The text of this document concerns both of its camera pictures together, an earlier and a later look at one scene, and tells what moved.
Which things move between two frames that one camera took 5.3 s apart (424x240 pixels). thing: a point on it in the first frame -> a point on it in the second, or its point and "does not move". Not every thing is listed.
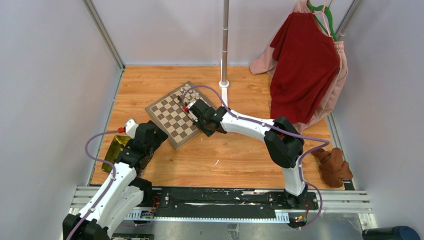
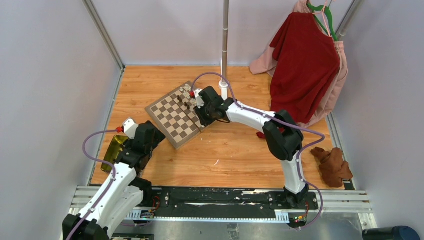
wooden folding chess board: x=170 y=113 does not move
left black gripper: x=159 y=137 does not move
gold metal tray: x=115 y=147 does not move
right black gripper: x=198 y=122 -> x=204 y=121
